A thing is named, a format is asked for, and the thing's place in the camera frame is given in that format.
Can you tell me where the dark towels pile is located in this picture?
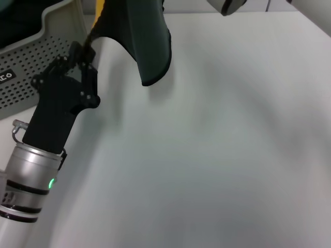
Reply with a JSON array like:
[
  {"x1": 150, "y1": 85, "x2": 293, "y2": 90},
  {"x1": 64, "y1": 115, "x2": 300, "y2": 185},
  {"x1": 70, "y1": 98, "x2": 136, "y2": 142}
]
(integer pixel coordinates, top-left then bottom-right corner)
[{"x1": 0, "y1": 0, "x2": 71, "y2": 49}]

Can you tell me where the black label with white print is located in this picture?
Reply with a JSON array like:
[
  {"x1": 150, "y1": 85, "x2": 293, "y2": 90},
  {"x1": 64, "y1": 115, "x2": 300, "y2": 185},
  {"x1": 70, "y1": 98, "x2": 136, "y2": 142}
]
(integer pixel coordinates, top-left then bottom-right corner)
[{"x1": 0, "y1": 69, "x2": 17, "y2": 84}]

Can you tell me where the black left wrist cable with spring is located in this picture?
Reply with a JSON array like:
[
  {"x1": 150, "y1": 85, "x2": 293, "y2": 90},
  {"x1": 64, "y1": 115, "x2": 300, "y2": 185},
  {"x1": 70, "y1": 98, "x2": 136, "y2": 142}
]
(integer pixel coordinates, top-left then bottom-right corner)
[{"x1": 57, "y1": 148, "x2": 68, "y2": 172}]

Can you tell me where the silver left wrist cable connector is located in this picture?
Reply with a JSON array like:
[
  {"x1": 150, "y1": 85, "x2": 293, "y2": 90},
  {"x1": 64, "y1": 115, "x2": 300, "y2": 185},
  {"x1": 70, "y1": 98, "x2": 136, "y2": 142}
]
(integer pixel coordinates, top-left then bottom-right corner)
[{"x1": 12, "y1": 119, "x2": 28, "y2": 142}]

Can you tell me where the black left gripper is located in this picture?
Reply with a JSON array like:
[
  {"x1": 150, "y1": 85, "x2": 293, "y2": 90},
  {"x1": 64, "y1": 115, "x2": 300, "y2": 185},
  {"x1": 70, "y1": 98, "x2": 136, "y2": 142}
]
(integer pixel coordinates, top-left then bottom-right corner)
[{"x1": 21, "y1": 41, "x2": 101, "y2": 153}]

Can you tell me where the yellow and dark green towel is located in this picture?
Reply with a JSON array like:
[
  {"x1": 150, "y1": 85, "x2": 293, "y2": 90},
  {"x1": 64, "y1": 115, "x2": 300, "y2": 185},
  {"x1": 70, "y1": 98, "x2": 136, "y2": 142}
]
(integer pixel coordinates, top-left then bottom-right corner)
[{"x1": 83, "y1": 0, "x2": 173, "y2": 87}]

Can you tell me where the grey perforated storage box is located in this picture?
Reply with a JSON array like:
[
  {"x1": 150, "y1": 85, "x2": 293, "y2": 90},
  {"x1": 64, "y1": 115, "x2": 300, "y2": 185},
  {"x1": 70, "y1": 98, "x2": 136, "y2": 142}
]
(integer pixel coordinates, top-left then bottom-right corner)
[{"x1": 0, "y1": 0, "x2": 88, "y2": 121}]

